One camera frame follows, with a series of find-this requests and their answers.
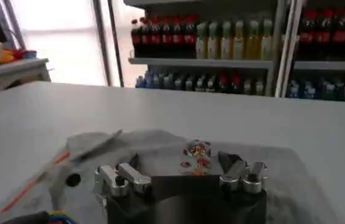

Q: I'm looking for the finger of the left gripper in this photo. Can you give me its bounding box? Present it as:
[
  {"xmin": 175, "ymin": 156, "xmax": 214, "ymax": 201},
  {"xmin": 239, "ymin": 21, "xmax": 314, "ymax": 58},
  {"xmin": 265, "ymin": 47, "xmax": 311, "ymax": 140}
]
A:
[{"xmin": 70, "ymin": 130, "xmax": 124, "ymax": 163}]

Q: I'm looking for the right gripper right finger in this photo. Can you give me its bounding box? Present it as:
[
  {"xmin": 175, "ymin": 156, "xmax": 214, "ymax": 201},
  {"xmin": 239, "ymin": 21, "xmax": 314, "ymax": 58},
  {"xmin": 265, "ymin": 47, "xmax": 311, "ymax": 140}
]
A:
[{"xmin": 217, "ymin": 151, "xmax": 270, "ymax": 195}]

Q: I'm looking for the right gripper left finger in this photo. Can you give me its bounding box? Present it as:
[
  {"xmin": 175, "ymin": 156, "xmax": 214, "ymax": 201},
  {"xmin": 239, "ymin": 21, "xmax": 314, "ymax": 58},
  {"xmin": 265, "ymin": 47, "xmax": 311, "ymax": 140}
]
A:
[{"xmin": 94, "ymin": 153, "xmax": 152, "ymax": 198}]

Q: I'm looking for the grey printed t-shirt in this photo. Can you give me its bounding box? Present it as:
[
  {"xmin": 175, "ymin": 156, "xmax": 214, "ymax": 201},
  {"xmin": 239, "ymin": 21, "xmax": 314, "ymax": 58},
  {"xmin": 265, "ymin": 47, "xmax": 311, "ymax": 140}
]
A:
[{"xmin": 0, "ymin": 129, "xmax": 338, "ymax": 224}]

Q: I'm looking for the black slanted pole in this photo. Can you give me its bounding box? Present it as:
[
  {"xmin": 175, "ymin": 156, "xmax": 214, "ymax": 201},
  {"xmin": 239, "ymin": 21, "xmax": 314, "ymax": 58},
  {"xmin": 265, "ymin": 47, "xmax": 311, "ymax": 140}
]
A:
[{"xmin": 107, "ymin": 0, "xmax": 125, "ymax": 88}]

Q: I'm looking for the grey side table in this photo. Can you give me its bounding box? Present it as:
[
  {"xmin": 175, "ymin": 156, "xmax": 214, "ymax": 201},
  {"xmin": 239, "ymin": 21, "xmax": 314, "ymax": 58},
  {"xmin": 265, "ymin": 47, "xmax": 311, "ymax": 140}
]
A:
[{"xmin": 0, "ymin": 57, "xmax": 52, "ymax": 97}]

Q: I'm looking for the red cloth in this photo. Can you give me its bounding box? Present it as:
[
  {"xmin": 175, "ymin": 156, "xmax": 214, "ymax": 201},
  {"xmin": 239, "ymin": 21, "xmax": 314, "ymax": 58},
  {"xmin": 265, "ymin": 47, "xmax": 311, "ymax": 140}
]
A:
[{"xmin": 10, "ymin": 48, "xmax": 38, "ymax": 61}]

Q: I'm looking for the orange cloth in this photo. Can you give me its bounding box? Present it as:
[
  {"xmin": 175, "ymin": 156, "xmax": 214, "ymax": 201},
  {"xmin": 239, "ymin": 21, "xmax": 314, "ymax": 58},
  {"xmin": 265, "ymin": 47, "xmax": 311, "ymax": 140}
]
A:
[{"xmin": 0, "ymin": 50, "xmax": 15, "ymax": 64}]

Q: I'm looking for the shelf rack of bottles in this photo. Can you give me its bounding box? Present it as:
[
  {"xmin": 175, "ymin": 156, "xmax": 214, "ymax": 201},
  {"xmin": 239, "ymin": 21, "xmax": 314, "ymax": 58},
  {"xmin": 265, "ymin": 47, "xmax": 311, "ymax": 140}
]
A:
[
  {"xmin": 123, "ymin": 0, "xmax": 285, "ymax": 97},
  {"xmin": 282, "ymin": 0, "xmax": 345, "ymax": 103}
]

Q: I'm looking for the grey window frame post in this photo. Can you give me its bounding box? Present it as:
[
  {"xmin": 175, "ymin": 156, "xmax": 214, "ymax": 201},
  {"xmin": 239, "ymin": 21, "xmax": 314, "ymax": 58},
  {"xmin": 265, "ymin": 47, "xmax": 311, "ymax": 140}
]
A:
[{"xmin": 91, "ymin": 0, "xmax": 113, "ymax": 87}]

